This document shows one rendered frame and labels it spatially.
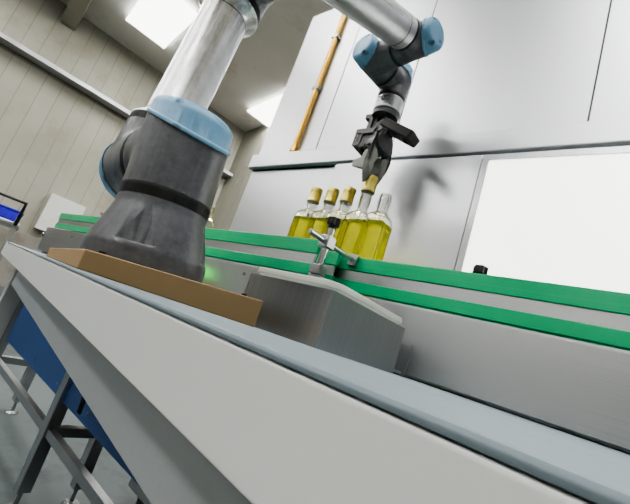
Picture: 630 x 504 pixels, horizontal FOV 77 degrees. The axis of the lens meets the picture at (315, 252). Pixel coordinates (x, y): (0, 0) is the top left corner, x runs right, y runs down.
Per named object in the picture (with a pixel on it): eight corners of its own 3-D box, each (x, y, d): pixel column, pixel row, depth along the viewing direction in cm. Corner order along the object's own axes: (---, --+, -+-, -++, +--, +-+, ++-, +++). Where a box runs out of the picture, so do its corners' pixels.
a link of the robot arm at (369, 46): (389, 20, 94) (412, 52, 101) (353, 38, 102) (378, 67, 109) (380, 46, 92) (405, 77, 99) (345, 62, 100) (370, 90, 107)
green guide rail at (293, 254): (312, 276, 83) (323, 241, 85) (309, 274, 82) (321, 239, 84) (56, 228, 199) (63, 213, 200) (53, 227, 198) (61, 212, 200)
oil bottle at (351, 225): (350, 299, 94) (376, 218, 98) (338, 292, 90) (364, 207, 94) (332, 295, 97) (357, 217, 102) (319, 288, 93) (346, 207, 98)
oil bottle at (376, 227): (371, 303, 90) (396, 218, 95) (358, 296, 86) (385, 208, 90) (351, 299, 94) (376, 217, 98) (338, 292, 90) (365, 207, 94)
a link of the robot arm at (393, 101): (408, 108, 107) (395, 88, 101) (403, 123, 106) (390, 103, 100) (384, 112, 112) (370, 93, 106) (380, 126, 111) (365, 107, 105)
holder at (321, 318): (406, 378, 70) (418, 335, 71) (314, 348, 50) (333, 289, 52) (331, 352, 81) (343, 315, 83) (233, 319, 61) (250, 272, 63)
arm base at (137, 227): (116, 258, 40) (147, 170, 42) (57, 247, 49) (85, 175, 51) (224, 291, 52) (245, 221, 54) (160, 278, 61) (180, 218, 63)
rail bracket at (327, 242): (350, 291, 86) (366, 239, 89) (303, 265, 74) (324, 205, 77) (339, 289, 88) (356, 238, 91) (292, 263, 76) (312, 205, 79)
